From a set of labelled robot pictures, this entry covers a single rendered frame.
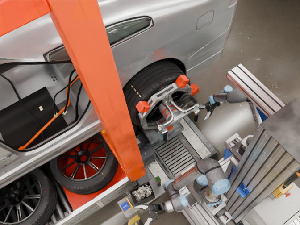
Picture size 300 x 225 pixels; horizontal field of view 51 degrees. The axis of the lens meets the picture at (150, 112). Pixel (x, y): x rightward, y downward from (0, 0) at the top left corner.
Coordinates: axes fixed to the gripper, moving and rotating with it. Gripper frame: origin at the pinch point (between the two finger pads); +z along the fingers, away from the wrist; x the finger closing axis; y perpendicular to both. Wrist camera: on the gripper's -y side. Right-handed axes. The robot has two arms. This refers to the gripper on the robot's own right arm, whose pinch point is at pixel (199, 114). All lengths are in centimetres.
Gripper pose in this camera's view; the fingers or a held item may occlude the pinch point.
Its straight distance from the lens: 288.4
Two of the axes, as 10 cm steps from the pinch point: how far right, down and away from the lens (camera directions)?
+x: 5.4, 7.2, -4.3
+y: -0.7, -4.7, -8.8
